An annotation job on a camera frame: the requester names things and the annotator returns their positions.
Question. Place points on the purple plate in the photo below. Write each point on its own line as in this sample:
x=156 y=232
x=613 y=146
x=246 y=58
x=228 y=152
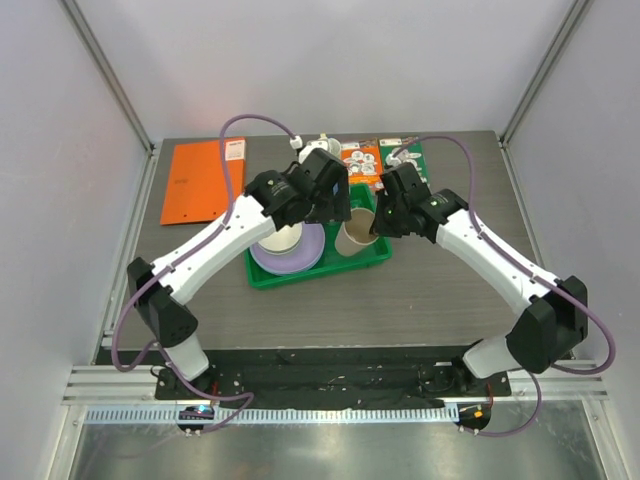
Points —
x=300 y=258

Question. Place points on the orange book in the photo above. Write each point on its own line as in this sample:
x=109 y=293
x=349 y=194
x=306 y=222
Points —
x=363 y=161

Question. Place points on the orange folder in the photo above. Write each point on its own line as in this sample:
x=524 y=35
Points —
x=196 y=191

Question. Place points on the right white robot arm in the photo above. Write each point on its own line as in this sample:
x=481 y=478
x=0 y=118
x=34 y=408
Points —
x=548 y=322

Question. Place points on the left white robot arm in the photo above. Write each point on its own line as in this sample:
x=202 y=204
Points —
x=161 y=290

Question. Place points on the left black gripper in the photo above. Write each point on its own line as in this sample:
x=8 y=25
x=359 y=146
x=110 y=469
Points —
x=338 y=206

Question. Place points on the white bowl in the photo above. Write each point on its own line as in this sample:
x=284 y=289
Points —
x=282 y=241

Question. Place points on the green plastic bin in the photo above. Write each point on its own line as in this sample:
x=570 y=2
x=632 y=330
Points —
x=330 y=263

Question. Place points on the green book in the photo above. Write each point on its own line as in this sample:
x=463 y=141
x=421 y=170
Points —
x=393 y=153

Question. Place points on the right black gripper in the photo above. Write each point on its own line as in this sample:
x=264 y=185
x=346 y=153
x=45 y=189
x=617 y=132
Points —
x=382 y=220

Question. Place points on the green cup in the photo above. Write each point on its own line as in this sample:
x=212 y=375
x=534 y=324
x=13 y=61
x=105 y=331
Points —
x=329 y=144

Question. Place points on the white slotted cable duct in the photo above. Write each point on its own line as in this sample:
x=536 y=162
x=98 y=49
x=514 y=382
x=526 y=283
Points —
x=183 y=414

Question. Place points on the beige cup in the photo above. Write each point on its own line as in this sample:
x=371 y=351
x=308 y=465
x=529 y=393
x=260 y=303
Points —
x=355 y=234

